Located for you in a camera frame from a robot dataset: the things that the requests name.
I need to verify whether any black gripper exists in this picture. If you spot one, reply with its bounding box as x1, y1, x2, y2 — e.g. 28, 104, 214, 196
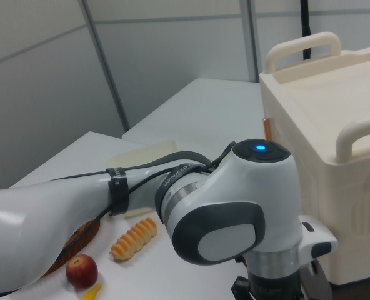
231, 269, 305, 300

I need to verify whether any long striped bread roll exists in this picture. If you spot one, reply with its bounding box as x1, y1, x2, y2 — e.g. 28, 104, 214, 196
110, 217, 158, 263

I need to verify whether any orange latch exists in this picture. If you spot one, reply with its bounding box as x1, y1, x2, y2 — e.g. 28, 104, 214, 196
262, 117, 273, 142

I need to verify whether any small yellow banana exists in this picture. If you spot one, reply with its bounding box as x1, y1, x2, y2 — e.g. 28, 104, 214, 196
81, 282, 104, 300

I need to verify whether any white open plastic bin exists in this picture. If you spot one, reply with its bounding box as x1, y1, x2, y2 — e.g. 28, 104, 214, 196
107, 139, 182, 217

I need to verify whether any red apple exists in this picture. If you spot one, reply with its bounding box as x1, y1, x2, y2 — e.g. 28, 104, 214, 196
65, 254, 99, 289

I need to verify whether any brown wicker basket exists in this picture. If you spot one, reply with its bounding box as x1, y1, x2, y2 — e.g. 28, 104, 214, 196
42, 217, 102, 277

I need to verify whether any black pole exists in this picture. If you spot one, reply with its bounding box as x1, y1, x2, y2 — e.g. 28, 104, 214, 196
299, 0, 313, 60

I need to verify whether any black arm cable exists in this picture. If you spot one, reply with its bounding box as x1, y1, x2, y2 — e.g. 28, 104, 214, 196
47, 141, 238, 219

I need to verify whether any large cream box with handles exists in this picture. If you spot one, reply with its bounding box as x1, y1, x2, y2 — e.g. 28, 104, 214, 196
259, 31, 370, 287

